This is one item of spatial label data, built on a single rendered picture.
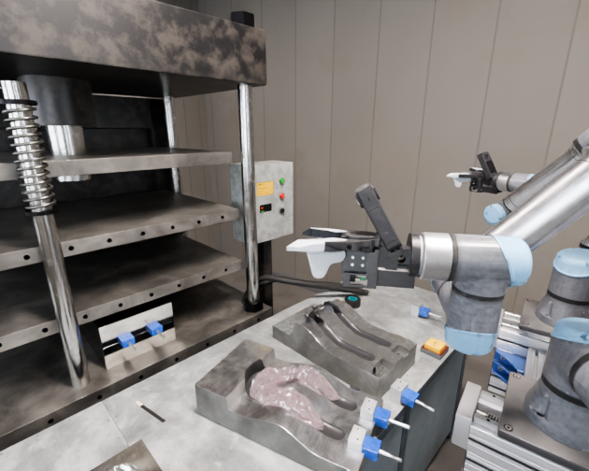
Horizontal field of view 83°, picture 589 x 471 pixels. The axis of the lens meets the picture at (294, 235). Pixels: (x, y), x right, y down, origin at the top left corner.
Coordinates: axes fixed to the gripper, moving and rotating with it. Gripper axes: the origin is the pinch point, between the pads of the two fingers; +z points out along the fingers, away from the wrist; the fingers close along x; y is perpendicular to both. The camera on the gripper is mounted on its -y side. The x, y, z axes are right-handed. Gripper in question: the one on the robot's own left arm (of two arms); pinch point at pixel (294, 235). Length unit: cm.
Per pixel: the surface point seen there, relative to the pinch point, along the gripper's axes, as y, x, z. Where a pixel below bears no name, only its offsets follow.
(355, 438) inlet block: 55, 22, -13
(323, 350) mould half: 51, 57, -1
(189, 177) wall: -9, 311, 185
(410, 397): 56, 44, -29
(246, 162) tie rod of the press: -16, 84, 38
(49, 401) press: 64, 27, 85
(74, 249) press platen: 15, 36, 79
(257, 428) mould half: 58, 23, 13
